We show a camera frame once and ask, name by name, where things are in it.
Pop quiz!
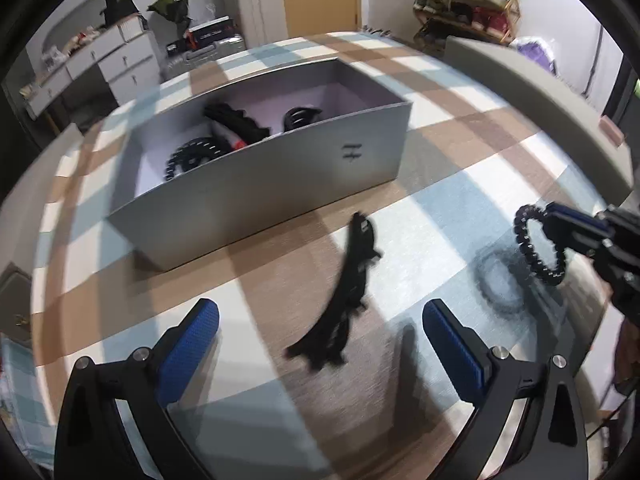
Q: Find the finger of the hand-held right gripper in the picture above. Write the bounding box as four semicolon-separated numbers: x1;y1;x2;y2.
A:
547;202;614;234
542;220;608;259

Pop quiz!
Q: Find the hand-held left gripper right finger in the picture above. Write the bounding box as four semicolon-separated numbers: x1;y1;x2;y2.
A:
421;299;590;480

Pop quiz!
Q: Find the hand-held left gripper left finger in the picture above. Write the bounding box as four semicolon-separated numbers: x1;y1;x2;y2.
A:
54;297;221;480

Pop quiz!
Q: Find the black bead bracelet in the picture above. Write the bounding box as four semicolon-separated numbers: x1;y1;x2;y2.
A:
166;136;224;180
514;204;570;287

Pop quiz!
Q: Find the long black hair clip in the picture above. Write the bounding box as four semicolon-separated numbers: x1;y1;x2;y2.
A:
285;212;384;372
204;102;271;144

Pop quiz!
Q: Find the silver cardboard box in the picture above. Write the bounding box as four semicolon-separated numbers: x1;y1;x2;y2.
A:
107;57;414;274

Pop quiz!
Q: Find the clear and red small ornament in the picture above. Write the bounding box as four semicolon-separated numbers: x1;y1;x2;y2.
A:
215;127;249;152

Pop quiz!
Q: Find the small pink object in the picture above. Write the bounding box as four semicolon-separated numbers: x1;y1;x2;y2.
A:
599;115;627;147

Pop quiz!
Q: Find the black pole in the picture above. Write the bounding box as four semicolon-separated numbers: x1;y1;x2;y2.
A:
581;24;604;102

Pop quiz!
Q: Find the purple bag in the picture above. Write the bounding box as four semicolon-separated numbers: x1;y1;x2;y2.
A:
515;35;559;77

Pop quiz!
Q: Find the blue checked cloth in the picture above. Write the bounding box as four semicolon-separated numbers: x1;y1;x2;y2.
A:
0;339;55;463

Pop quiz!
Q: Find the grey cabinet with knob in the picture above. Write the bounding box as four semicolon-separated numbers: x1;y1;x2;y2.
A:
0;266;34;345

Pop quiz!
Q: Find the wooden shoe rack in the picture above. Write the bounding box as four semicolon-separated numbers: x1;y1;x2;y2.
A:
412;0;524;54

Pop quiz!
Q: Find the black hair claw clip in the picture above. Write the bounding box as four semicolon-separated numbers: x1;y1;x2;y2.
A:
283;105;324;134

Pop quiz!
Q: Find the silver suitcase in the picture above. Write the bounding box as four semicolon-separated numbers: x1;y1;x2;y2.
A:
162;34;249;80

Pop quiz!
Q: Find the white drawer dresser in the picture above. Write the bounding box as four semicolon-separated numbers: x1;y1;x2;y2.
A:
22;14;164;122

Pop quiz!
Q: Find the black and red box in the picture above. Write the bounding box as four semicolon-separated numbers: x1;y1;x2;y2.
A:
187;16;237;44

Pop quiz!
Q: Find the clutter of small toiletries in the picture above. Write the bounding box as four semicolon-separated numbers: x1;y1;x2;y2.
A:
20;27;108;101

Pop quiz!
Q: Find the green and black bag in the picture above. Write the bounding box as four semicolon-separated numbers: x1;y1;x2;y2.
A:
147;0;194;25

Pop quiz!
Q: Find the arched mirror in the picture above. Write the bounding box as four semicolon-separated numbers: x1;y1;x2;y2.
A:
37;0;109;62

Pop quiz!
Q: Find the white suitcase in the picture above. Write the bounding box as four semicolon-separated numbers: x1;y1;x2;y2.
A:
220;0;291;47

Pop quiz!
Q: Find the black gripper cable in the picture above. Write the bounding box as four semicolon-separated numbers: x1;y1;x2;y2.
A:
587;387;633;441

